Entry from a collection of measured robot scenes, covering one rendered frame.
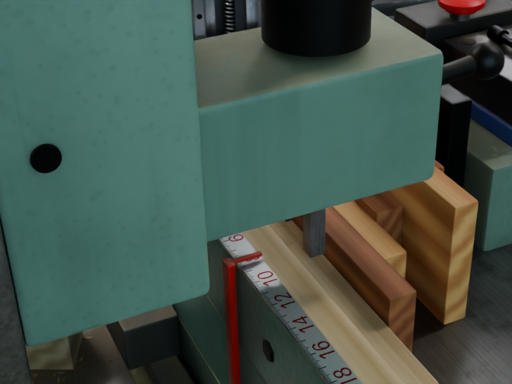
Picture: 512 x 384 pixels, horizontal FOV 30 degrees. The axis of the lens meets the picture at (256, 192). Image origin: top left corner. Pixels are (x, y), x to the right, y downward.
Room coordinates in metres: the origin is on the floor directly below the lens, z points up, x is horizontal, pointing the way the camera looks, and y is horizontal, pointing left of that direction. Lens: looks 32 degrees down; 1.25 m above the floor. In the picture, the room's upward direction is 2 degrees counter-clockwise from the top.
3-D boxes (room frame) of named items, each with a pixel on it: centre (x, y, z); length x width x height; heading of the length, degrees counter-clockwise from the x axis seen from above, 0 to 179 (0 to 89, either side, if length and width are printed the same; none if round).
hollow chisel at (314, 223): (0.42, -0.03, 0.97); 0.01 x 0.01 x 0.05; 24
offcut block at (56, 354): (0.51, 0.15, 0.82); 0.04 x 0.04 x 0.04; 87
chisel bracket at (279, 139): (0.41, -0.01, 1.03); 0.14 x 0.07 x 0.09; 114
